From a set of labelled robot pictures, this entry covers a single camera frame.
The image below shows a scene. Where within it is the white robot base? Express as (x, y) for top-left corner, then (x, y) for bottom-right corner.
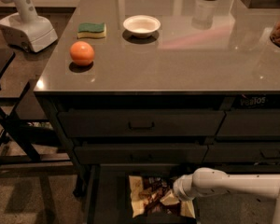
(0, 0), (58, 53)

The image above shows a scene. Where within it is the bottom right drawer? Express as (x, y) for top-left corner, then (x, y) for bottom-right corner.
(215, 164), (280, 174)

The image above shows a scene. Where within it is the dark counter cabinet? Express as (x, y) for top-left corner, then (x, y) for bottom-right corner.
(33, 0), (280, 198)

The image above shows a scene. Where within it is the middle right drawer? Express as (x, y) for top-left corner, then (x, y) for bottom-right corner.
(203, 142), (280, 163)

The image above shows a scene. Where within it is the green yellow sponge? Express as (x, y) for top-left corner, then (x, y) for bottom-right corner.
(77, 22), (106, 39)

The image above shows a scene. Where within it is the orange ball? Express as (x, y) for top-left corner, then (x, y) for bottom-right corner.
(70, 41), (94, 66)

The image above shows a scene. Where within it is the black chair frame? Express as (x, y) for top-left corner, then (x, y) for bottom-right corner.
(0, 49), (70, 165)

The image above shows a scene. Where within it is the top left drawer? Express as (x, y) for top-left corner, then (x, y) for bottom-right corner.
(58, 109), (224, 138)

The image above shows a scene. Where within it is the top right drawer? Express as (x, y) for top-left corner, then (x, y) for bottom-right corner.
(217, 109), (280, 140)

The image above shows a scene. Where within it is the open bottom drawer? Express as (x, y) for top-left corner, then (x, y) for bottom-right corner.
(83, 164), (200, 224)

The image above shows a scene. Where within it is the white bowl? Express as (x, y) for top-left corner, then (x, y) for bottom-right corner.
(123, 15), (161, 38)

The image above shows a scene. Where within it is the brown chip bag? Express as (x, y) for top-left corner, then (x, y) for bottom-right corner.
(129, 175), (195, 218)

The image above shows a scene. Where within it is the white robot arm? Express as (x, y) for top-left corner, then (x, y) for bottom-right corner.
(161, 168), (280, 224)

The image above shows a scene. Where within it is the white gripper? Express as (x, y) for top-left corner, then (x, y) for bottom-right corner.
(160, 175), (196, 206)

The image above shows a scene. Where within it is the middle left drawer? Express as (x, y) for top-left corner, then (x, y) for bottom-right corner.
(74, 143), (207, 164)

